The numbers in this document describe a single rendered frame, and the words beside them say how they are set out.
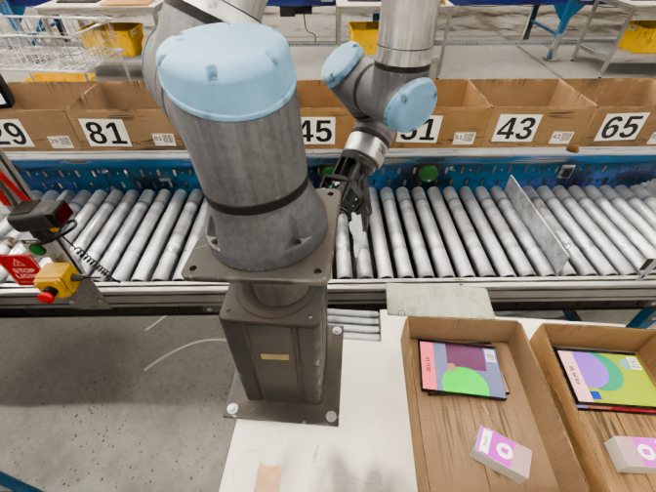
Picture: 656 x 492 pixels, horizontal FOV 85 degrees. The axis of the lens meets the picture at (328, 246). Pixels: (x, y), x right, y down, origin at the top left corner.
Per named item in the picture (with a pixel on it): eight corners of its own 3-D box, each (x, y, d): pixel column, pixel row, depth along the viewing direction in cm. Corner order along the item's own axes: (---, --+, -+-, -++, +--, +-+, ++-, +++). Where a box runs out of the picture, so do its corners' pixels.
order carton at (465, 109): (382, 149, 144) (386, 107, 132) (373, 118, 165) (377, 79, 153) (479, 148, 144) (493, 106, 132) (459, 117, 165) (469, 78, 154)
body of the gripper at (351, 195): (312, 198, 75) (336, 147, 76) (332, 214, 82) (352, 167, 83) (342, 206, 71) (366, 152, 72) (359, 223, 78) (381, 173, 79)
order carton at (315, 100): (283, 150, 143) (279, 108, 131) (288, 118, 164) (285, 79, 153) (382, 149, 144) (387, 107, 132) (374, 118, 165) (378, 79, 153)
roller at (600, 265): (600, 286, 116) (609, 276, 112) (531, 192, 153) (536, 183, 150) (616, 286, 116) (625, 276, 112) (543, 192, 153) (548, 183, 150)
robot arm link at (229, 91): (221, 223, 44) (165, 70, 32) (184, 164, 55) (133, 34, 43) (328, 180, 49) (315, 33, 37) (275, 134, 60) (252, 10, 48)
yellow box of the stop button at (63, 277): (42, 303, 98) (26, 285, 93) (59, 278, 104) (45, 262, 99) (96, 302, 98) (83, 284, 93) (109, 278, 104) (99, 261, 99)
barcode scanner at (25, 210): (76, 245, 87) (47, 211, 80) (30, 251, 88) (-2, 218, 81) (89, 227, 92) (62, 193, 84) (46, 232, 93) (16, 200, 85)
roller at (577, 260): (580, 287, 115) (588, 276, 112) (516, 192, 153) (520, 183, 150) (595, 287, 116) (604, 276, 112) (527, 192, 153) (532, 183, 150)
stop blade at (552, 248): (555, 276, 116) (568, 256, 110) (503, 193, 150) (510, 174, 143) (557, 276, 116) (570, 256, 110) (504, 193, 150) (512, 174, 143)
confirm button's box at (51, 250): (31, 259, 94) (16, 240, 90) (38, 251, 97) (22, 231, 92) (58, 259, 94) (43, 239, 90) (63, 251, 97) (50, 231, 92)
